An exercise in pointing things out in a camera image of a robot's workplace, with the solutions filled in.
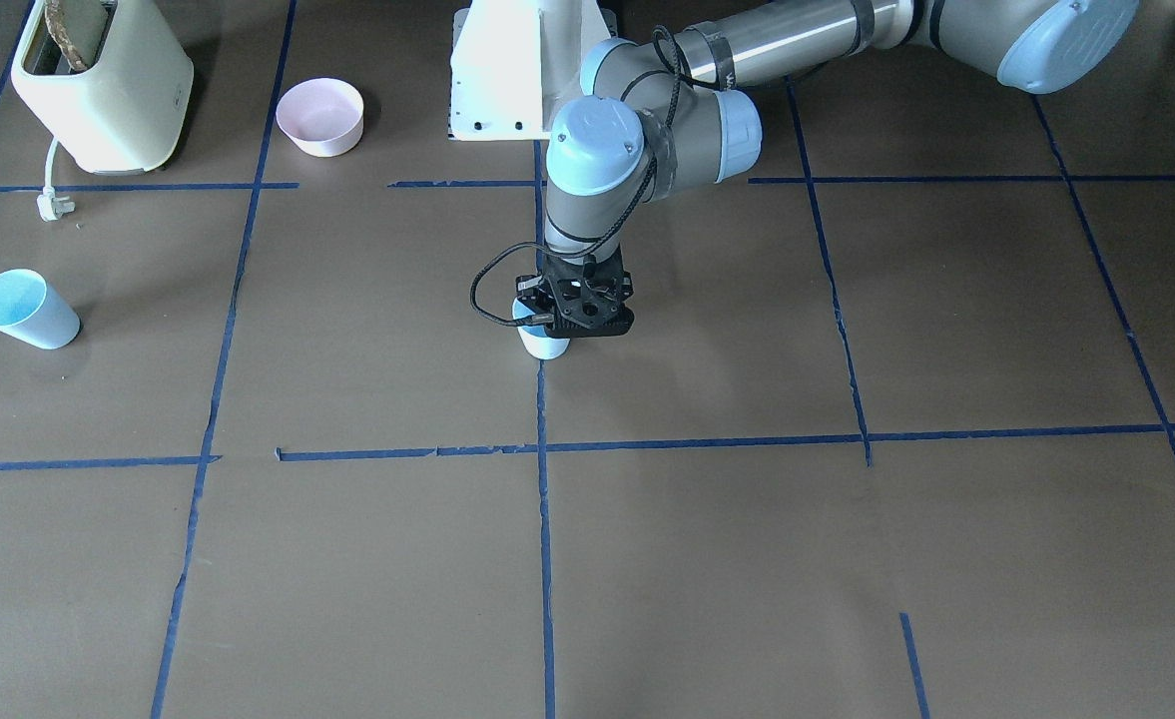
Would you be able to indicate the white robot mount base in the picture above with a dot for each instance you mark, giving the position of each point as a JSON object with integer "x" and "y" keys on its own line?
{"x": 514, "y": 63}

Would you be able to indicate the toast slice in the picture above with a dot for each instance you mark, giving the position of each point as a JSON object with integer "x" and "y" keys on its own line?
{"x": 79, "y": 29}

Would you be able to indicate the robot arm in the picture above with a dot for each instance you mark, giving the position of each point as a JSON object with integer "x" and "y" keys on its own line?
{"x": 673, "y": 114}

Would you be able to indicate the pink bowl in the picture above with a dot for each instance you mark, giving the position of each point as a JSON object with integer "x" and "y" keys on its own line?
{"x": 324, "y": 117}

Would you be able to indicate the white power plug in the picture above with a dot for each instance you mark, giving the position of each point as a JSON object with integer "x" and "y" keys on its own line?
{"x": 52, "y": 207}

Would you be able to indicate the cream toaster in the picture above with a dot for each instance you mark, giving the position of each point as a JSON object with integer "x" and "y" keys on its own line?
{"x": 125, "y": 115}

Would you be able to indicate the light blue cup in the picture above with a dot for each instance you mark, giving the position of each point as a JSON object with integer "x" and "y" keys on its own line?
{"x": 534, "y": 337}
{"x": 33, "y": 312}

